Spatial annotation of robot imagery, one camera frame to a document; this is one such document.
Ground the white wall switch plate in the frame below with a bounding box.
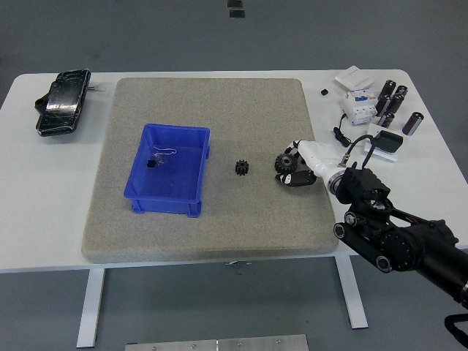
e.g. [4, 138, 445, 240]
[334, 65, 376, 91]

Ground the white circuit breaker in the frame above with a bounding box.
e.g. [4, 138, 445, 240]
[339, 87, 380, 127]

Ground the grey metal plate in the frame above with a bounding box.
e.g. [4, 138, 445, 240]
[125, 333, 309, 351]

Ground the white flat plate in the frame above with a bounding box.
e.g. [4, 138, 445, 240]
[363, 123, 399, 163]

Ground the clear plastic bag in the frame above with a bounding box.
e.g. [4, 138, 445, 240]
[151, 146, 179, 167]

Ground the white table leg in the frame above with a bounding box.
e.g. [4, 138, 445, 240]
[75, 268, 107, 348]
[335, 255, 369, 329]

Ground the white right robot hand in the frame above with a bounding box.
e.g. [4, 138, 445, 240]
[274, 138, 347, 186]

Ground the black wrapped device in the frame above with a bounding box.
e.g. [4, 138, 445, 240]
[34, 68, 92, 137]

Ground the large black gear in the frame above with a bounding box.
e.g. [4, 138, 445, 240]
[273, 153, 299, 175]

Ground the grey foam mat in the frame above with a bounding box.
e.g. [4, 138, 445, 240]
[80, 77, 338, 263]

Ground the blue plastic bin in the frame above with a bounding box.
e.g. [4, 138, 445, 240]
[122, 123, 212, 218]

